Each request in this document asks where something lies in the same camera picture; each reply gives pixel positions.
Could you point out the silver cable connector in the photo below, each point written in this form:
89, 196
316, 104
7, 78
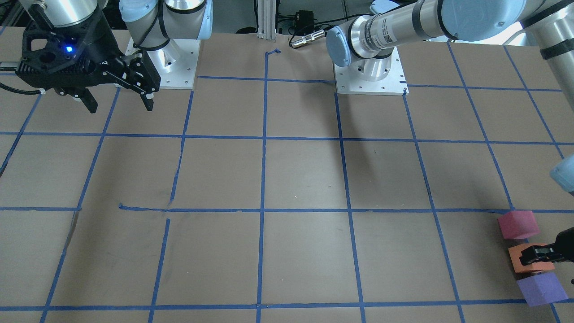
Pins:
307, 39

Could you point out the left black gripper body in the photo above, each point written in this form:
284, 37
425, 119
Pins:
566, 242

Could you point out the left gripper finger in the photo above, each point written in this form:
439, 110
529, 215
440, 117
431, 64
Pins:
538, 253

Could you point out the aluminium frame post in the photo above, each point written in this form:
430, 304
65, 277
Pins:
266, 19

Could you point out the red foam cube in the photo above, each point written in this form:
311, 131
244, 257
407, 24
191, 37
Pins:
518, 224

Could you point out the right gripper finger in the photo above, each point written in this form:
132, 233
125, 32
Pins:
135, 72
89, 101

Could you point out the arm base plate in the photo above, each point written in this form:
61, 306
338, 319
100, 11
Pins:
372, 76
176, 63

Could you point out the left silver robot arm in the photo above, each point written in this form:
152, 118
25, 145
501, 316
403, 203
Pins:
471, 82

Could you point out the purple foam cube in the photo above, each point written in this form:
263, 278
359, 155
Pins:
542, 289

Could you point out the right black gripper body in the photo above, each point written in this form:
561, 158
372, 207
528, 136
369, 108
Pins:
104, 44

